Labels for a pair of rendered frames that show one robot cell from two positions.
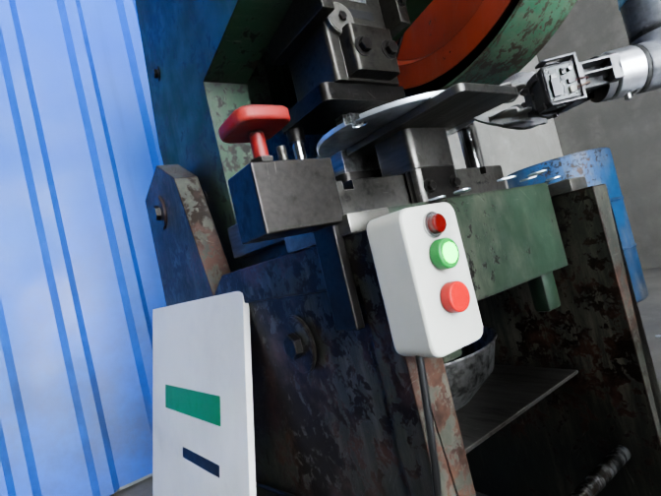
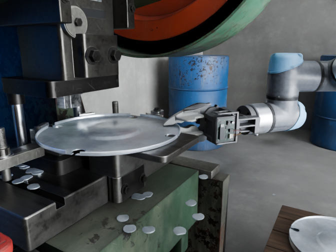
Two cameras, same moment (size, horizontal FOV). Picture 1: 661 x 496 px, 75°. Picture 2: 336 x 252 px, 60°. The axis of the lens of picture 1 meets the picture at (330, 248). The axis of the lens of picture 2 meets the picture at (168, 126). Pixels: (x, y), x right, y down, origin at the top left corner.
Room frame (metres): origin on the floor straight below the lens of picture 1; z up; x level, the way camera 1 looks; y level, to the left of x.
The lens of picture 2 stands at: (0.13, -0.03, 0.95)
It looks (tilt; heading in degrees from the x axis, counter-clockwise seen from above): 15 degrees down; 336
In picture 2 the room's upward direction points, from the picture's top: straight up
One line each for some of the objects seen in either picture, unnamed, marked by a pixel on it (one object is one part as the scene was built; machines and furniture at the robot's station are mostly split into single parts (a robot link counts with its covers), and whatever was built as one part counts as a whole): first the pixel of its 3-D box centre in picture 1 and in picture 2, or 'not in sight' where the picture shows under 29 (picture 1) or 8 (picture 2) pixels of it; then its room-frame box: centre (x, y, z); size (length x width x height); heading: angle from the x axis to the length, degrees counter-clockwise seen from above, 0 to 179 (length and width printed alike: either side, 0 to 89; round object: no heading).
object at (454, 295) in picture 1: (454, 296); not in sight; (0.39, -0.10, 0.54); 0.03 x 0.01 x 0.03; 126
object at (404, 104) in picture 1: (400, 130); (111, 129); (0.72, -0.16, 0.78); 0.29 x 0.29 x 0.01
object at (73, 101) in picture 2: (351, 125); (70, 98); (0.81, -0.09, 0.84); 0.05 x 0.03 x 0.04; 126
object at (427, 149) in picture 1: (433, 159); (130, 164); (0.68, -0.19, 0.72); 0.25 x 0.14 x 0.14; 36
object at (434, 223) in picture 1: (436, 223); not in sight; (0.39, -0.10, 0.61); 0.02 x 0.01 x 0.02; 126
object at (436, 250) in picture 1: (445, 253); not in sight; (0.39, -0.10, 0.58); 0.03 x 0.01 x 0.03; 126
